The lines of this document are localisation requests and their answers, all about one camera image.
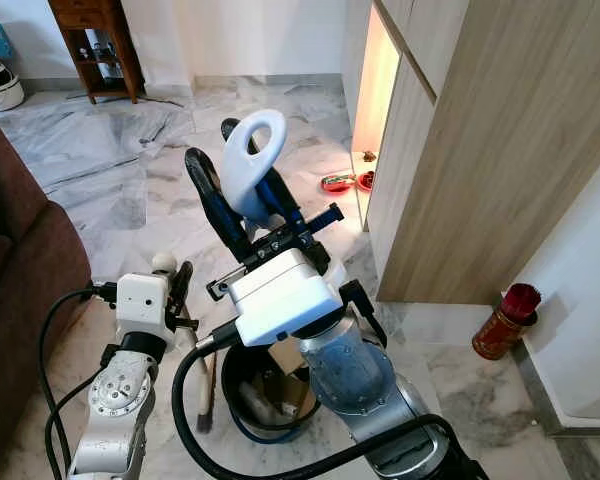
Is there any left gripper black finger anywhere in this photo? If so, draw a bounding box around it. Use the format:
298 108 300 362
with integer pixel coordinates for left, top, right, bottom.
168 260 196 337

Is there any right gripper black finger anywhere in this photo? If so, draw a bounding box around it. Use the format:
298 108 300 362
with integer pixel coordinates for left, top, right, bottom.
220 117 307 230
184 147 254 264

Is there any black bucket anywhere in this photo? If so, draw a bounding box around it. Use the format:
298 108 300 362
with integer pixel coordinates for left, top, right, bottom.
219 343 323 447

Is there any brown cardboard piece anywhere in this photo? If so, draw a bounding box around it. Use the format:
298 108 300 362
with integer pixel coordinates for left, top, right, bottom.
265 344 317 420

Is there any brown sofa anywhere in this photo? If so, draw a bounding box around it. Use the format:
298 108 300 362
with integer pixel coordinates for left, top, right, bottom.
0 100 94 480

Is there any dark wooden side table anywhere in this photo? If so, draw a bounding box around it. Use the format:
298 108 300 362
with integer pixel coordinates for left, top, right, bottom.
47 0 147 106

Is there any red and gold bottle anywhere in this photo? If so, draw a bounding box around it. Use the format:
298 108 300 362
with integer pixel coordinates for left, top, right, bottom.
471 282 543 362

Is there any light wooden cabinet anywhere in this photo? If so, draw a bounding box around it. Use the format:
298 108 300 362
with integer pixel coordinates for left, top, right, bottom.
340 0 600 307

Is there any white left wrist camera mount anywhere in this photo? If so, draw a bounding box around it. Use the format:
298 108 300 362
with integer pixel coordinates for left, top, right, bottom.
114 271 172 337

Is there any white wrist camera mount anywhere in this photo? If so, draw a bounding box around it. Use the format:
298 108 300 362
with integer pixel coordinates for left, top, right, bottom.
227 248 344 348
114 271 172 337

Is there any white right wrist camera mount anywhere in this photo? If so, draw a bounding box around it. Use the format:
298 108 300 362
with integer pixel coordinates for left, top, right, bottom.
227 248 344 348

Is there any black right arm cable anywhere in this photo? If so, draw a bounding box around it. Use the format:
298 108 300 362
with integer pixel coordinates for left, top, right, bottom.
170 320 453 480

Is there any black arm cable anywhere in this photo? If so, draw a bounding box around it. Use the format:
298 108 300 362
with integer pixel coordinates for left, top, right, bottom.
170 320 453 480
37 284 118 480

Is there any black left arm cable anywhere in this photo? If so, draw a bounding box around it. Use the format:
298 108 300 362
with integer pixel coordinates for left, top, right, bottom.
37 284 118 480

